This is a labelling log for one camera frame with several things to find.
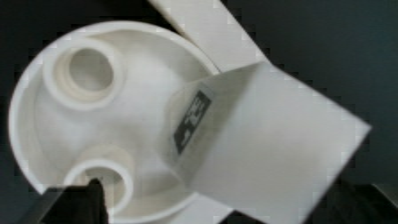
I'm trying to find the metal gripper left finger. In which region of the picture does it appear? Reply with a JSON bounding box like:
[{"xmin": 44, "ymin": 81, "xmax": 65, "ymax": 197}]
[{"xmin": 17, "ymin": 179, "xmax": 111, "ymax": 224}]

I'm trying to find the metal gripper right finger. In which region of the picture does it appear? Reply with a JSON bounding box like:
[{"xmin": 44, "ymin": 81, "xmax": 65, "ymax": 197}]
[{"xmin": 308, "ymin": 181, "xmax": 398, "ymax": 224}]

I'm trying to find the white stool leg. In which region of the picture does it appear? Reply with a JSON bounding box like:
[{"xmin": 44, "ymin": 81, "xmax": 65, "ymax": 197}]
[{"xmin": 166, "ymin": 63, "xmax": 372, "ymax": 224}]

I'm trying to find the white round stool seat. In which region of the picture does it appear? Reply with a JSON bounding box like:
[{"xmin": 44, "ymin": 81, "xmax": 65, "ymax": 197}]
[{"xmin": 10, "ymin": 21, "xmax": 234, "ymax": 224}]

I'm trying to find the white right rail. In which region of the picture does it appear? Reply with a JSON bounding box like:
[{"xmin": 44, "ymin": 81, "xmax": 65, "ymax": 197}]
[{"xmin": 148, "ymin": 0, "xmax": 269, "ymax": 72}]

